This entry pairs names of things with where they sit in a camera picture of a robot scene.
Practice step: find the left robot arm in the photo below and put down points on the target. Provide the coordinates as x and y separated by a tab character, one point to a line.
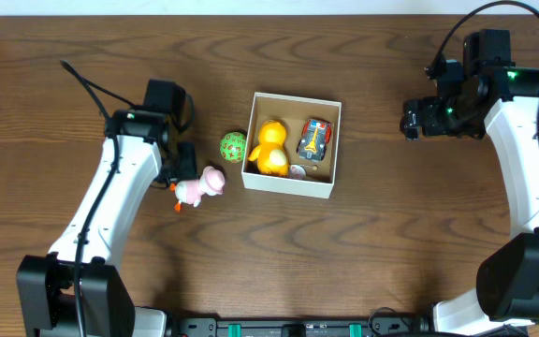
76	288

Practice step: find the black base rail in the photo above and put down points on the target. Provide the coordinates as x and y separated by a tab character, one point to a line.
382	322

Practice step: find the green numbered ball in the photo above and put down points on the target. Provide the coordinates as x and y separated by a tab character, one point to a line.
232	146

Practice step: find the red toy fire truck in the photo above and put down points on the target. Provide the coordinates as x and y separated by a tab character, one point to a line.
315	138

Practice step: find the pig face rattle drum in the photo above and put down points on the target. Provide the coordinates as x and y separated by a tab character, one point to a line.
297	171

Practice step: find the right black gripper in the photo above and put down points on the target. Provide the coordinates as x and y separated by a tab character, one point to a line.
432	125

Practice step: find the orange plastic duck toy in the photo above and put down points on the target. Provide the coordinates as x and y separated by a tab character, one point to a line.
269	154

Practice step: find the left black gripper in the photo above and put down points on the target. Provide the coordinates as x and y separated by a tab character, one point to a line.
187	161

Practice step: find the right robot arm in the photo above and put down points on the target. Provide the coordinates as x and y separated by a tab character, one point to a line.
496	99

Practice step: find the white cardboard box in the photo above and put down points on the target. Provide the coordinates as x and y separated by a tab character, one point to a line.
293	112

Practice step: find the pink and white duck toy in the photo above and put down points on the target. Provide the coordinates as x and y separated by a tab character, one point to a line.
211	183

